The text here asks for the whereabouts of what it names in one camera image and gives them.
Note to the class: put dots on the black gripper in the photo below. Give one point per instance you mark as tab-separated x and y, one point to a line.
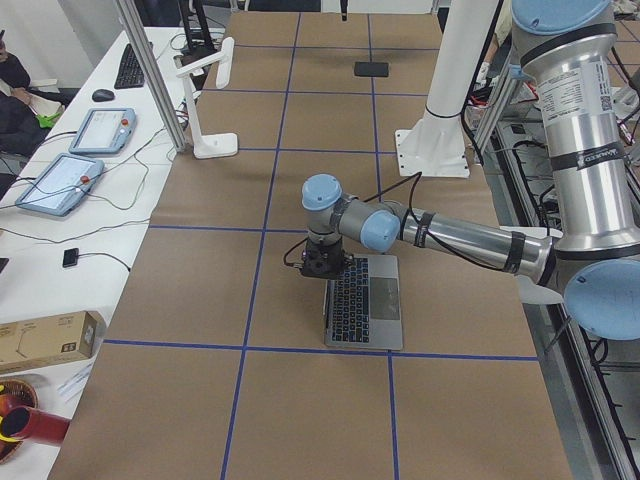
336	255

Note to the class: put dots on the grey laptop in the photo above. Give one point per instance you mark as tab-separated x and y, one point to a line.
362	306

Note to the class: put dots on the black mouse pad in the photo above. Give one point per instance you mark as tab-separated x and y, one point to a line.
371	69

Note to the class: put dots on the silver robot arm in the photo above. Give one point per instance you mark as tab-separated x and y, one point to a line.
594	265

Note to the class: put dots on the black computer mouse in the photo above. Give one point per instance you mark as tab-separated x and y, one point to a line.
103	95

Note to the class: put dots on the white chair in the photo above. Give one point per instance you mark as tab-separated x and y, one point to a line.
529	292

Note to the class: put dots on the small black device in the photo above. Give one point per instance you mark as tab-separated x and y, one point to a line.
70	257

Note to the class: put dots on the far blue teach pendant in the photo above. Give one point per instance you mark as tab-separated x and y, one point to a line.
104	131

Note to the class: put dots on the blue teach pendant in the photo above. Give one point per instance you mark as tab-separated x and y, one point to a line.
104	131
62	185

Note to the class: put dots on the black keyboard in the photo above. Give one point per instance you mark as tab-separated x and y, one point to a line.
130	73

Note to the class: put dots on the near blue teach pendant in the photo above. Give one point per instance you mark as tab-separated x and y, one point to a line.
62	185

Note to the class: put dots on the cardboard box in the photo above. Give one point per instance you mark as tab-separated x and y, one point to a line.
51	340

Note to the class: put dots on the seated person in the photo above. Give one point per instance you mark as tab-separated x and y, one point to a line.
21	132

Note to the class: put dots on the wicker basket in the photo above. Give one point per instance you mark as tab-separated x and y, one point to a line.
14	393

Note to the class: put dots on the red bottle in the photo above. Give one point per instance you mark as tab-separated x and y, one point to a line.
30	424

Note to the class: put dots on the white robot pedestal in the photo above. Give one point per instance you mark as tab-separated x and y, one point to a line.
434	146

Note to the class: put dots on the aluminium frame post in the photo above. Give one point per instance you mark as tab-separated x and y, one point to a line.
135	31

